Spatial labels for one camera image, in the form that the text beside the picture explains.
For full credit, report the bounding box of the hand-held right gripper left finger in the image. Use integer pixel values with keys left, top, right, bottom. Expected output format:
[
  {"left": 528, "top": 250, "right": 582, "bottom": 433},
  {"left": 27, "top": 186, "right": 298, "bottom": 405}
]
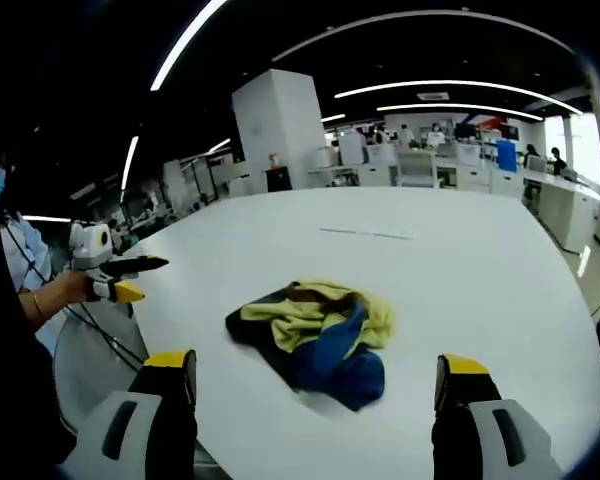
[{"left": 59, "top": 348, "right": 199, "bottom": 480}]

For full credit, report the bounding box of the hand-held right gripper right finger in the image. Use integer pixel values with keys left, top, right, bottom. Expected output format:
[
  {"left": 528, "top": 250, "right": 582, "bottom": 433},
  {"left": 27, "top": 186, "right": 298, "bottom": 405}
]
[{"left": 431, "top": 353, "right": 564, "bottom": 480}]

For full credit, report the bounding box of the yellow and blue garment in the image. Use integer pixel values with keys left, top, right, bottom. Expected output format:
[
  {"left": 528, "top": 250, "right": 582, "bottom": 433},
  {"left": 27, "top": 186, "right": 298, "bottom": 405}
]
[{"left": 224, "top": 278, "right": 397, "bottom": 412}]

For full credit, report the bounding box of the person's left hand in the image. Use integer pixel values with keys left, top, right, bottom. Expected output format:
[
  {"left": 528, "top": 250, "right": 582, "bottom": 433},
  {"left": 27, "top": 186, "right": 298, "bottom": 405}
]
[{"left": 49, "top": 268, "right": 100, "bottom": 307}]

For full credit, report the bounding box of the person's torso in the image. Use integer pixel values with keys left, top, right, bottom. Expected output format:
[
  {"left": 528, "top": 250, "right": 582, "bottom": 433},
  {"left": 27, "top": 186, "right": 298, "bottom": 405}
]
[{"left": 0, "top": 149, "right": 56, "bottom": 346}]

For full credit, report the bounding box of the grey mesh chair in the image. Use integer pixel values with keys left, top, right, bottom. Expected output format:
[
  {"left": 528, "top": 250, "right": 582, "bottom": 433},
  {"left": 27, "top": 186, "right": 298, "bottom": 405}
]
[{"left": 52, "top": 299, "right": 150, "bottom": 439}]

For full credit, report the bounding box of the small black cabinet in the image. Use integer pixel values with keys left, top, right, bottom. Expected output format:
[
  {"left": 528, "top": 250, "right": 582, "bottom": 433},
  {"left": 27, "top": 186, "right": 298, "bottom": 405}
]
[{"left": 265, "top": 167, "right": 294, "bottom": 193}]

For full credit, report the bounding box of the white square pillar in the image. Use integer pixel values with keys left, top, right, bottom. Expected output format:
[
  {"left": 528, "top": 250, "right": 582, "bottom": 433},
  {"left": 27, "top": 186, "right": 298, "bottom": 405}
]
[{"left": 231, "top": 68, "right": 329, "bottom": 194}]

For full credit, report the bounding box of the white cabinet unit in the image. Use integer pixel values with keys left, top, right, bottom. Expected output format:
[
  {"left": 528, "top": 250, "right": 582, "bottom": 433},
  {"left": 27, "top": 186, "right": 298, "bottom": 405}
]
[{"left": 338, "top": 130, "right": 366, "bottom": 166}]

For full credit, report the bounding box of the white long desk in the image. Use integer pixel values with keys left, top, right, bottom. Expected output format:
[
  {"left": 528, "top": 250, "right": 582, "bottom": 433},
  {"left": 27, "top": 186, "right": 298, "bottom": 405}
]
[{"left": 522, "top": 169, "right": 600, "bottom": 257}]

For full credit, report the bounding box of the white desk chair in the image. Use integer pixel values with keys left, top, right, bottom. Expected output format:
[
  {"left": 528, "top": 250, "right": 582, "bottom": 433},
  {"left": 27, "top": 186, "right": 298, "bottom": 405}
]
[{"left": 397, "top": 149, "right": 441, "bottom": 189}]

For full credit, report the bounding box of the black cable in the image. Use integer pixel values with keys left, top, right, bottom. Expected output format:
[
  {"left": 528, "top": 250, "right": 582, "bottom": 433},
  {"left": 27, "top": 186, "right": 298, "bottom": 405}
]
[{"left": 63, "top": 302, "right": 147, "bottom": 372}]

